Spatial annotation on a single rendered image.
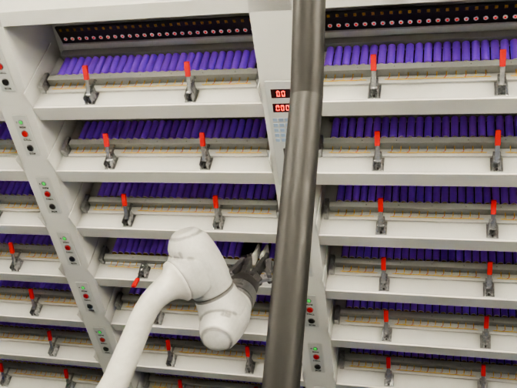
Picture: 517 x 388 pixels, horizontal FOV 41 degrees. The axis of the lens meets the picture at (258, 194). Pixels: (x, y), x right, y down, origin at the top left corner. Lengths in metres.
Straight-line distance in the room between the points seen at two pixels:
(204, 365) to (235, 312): 0.71
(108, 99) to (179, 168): 0.25
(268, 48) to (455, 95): 0.42
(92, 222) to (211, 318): 0.58
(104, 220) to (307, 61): 1.53
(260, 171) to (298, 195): 1.22
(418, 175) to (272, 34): 0.47
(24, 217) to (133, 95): 0.59
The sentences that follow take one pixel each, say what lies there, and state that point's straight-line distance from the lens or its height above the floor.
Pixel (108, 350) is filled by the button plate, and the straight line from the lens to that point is 2.34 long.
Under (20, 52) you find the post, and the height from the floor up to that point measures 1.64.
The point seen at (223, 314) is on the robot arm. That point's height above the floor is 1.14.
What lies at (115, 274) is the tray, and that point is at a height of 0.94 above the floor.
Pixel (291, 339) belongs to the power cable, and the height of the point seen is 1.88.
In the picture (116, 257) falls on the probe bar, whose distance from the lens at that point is 2.10.
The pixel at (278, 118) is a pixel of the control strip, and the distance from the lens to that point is 1.59.
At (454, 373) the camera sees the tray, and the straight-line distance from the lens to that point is 2.17.
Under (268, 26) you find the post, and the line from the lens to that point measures 1.51.
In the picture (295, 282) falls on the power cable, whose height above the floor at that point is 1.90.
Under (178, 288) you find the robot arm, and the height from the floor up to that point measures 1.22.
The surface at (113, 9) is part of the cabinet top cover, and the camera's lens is 1.61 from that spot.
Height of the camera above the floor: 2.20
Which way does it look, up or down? 34 degrees down
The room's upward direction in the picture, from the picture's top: 10 degrees counter-clockwise
